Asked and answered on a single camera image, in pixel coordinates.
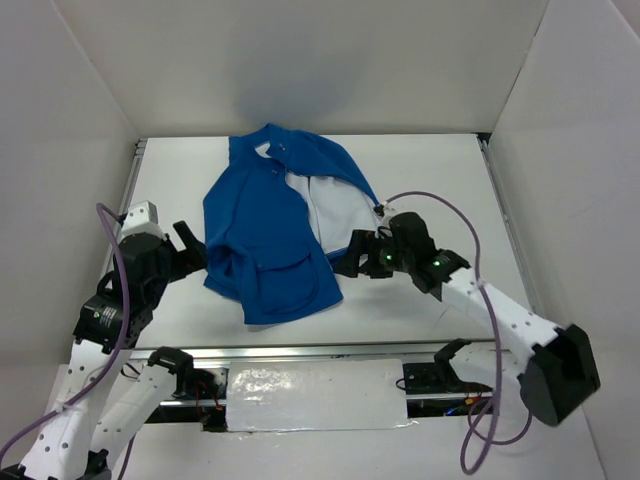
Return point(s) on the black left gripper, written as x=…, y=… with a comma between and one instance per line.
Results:
x=176, y=258

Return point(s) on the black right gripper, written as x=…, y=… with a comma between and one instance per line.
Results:
x=368, y=254

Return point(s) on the blue zip jacket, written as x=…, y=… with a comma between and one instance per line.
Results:
x=279, y=218

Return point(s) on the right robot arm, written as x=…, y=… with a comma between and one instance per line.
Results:
x=557, y=370

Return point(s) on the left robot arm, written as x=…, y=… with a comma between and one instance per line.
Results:
x=83, y=437

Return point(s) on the white foil tape panel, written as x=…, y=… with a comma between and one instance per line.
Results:
x=336, y=395

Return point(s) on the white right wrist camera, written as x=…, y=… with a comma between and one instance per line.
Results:
x=383, y=209

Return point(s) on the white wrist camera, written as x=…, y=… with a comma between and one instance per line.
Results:
x=383, y=209
x=141, y=218

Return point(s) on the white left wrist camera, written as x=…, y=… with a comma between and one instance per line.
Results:
x=141, y=218

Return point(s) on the aluminium front rail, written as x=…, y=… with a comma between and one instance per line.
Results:
x=307, y=352

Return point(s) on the aluminium rail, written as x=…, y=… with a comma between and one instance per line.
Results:
x=127, y=194
x=307, y=352
x=483, y=139

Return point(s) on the aluminium left rail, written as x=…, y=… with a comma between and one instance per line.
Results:
x=127, y=194

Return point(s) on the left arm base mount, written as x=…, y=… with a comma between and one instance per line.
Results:
x=199, y=396

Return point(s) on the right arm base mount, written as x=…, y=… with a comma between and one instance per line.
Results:
x=433, y=389

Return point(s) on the aluminium right rail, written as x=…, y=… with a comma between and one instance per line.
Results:
x=483, y=139

